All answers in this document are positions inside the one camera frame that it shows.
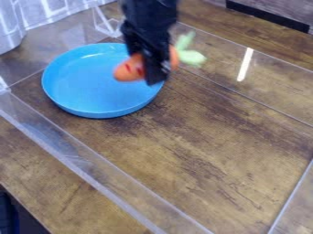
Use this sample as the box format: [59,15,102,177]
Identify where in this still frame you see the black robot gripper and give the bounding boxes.
[121,0,178,86]

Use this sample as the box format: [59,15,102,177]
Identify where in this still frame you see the orange toy carrot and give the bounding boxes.
[114,31,206,82]

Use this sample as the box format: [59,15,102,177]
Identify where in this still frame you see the blue round plastic tray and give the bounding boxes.
[42,42,163,119]

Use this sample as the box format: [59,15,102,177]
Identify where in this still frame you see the white checked curtain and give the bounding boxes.
[0,0,115,55]

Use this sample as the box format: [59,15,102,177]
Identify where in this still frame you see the dark baseboard strip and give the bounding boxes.
[226,0,310,34]

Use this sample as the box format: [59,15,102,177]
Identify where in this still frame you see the clear acrylic barrier wall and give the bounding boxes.
[0,0,313,234]

